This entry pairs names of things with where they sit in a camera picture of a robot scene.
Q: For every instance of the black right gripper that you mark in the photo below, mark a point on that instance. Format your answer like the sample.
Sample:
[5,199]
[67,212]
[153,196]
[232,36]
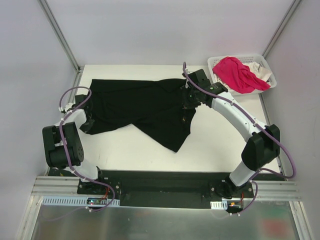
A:
[189,98]

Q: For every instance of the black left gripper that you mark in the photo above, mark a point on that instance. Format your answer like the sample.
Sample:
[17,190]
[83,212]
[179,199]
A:
[86,122]

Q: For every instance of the black daisy print t-shirt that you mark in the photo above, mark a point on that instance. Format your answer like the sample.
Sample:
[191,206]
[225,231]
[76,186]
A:
[154,107]

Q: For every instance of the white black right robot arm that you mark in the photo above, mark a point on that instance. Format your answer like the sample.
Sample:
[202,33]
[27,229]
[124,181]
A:
[260,148]

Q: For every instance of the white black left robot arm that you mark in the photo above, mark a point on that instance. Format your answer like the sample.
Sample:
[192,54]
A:
[88,171]

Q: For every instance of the pink t-shirt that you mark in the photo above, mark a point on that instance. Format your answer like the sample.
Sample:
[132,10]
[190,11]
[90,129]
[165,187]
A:
[238,76]

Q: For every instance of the white cream t-shirt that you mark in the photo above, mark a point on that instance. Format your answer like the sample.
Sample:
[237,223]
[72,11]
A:
[260,72]

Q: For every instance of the white plastic basket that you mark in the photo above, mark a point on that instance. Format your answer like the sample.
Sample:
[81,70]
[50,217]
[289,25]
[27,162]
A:
[247,58]

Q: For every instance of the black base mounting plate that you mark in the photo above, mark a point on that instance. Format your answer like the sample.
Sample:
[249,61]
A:
[165,189]

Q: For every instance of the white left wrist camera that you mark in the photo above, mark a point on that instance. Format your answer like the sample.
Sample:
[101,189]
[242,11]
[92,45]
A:
[66,108]

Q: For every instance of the left table edge rail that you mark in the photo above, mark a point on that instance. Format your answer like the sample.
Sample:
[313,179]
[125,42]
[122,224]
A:
[62,145]

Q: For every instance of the front aluminium rail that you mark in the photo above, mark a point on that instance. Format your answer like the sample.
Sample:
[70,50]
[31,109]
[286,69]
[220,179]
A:
[265,186]

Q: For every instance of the white left cable duct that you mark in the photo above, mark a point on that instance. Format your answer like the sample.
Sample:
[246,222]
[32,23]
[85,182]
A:
[79,201]

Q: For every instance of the white cable duct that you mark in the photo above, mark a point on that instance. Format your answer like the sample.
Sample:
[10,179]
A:
[79,201]
[219,205]

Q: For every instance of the left aluminium frame post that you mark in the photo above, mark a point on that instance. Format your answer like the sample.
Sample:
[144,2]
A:
[59,34]

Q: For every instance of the aluminium frame post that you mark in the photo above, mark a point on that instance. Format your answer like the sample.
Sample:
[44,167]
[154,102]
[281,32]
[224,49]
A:
[293,7]
[59,34]

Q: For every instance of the white right cable duct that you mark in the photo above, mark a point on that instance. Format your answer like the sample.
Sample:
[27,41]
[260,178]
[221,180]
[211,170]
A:
[219,205]

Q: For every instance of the right aluminium frame post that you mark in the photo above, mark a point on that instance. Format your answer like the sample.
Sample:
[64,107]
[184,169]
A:
[293,7]

